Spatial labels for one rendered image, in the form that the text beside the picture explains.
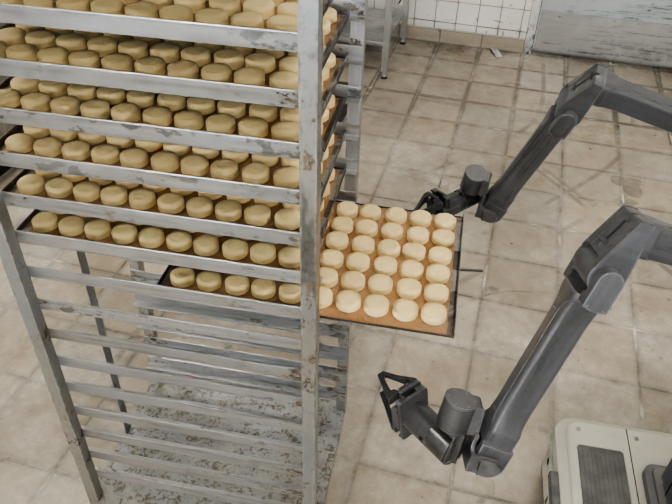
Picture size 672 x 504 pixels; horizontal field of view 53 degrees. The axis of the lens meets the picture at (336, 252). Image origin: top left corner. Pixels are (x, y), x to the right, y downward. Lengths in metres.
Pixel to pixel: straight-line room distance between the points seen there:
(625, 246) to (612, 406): 1.59
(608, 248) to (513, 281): 1.93
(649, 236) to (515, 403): 0.34
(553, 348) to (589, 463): 0.99
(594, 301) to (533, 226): 2.27
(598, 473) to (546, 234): 1.48
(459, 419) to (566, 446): 0.97
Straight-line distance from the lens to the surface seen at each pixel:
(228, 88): 1.09
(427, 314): 1.33
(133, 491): 2.10
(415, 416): 1.25
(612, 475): 2.10
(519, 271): 3.04
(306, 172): 1.09
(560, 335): 1.12
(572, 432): 2.15
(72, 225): 1.45
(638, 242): 1.07
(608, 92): 1.52
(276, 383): 2.17
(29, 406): 2.59
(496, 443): 1.21
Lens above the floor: 1.88
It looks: 39 degrees down
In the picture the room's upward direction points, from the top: 2 degrees clockwise
